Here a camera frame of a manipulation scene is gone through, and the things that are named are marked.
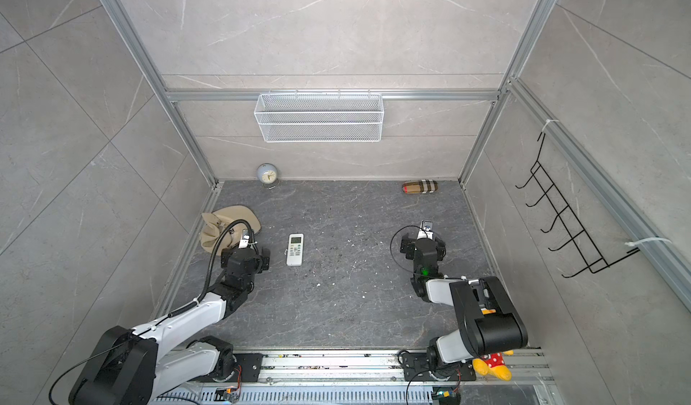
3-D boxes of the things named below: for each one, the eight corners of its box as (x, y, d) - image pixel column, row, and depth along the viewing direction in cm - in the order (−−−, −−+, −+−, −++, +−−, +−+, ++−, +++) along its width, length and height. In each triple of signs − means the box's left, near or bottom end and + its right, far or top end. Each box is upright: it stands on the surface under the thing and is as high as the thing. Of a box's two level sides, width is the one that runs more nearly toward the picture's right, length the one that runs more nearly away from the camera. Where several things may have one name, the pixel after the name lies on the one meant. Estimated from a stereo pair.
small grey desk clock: (258, 185, 121) (253, 171, 114) (268, 174, 126) (263, 160, 119) (273, 190, 119) (268, 176, 112) (282, 179, 124) (278, 165, 117)
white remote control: (286, 265, 96) (284, 263, 94) (291, 236, 104) (290, 233, 102) (302, 265, 96) (301, 263, 94) (306, 236, 104) (305, 233, 102)
